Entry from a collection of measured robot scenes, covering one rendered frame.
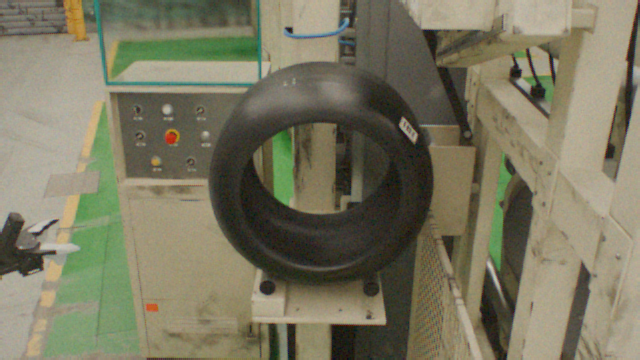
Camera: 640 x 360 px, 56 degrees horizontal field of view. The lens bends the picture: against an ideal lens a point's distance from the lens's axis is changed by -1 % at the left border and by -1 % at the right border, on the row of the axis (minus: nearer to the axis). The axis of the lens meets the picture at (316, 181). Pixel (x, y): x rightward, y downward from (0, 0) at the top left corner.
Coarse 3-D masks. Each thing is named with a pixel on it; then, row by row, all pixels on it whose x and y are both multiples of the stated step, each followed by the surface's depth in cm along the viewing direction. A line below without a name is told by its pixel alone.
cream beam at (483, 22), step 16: (400, 0) 139; (432, 0) 107; (448, 0) 107; (464, 0) 107; (480, 0) 107; (416, 16) 112; (432, 16) 108; (448, 16) 108; (464, 16) 108; (480, 16) 108
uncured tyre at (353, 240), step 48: (288, 96) 141; (336, 96) 140; (384, 96) 145; (240, 144) 144; (384, 144) 143; (240, 192) 151; (384, 192) 179; (432, 192) 154; (240, 240) 155; (288, 240) 181; (336, 240) 182; (384, 240) 154
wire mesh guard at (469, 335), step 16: (432, 224) 176; (432, 240) 177; (416, 256) 203; (432, 256) 176; (416, 272) 205; (448, 272) 153; (416, 288) 206; (432, 288) 177; (416, 304) 204; (432, 304) 175; (448, 304) 154; (416, 320) 205; (448, 320) 153; (464, 320) 135; (416, 336) 204; (432, 336) 177; (448, 336) 154; (464, 336) 135; (432, 352) 175; (448, 352) 153; (480, 352) 125
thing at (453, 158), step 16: (432, 128) 195; (448, 128) 195; (432, 144) 181; (448, 144) 197; (464, 144) 189; (432, 160) 179; (448, 160) 179; (464, 160) 179; (448, 176) 181; (464, 176) 181; (448, 192) 183; (464, 192) 183; (432, 208) 186; (448, 208) 186; (464, 208) 186; (448, 224) 188; (464, 224) 188
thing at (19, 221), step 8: (8, 216) 146; (16, 216) 145; (8, 224) 145; (16, 224) 145; (0, 232) 148; (8, 232) 145; (16, 232) 146; (0, 240) 147; (8, 240) 145; (0, 248) 146; (8, 248) 146; (0, 256) 146; (8, 256) 147
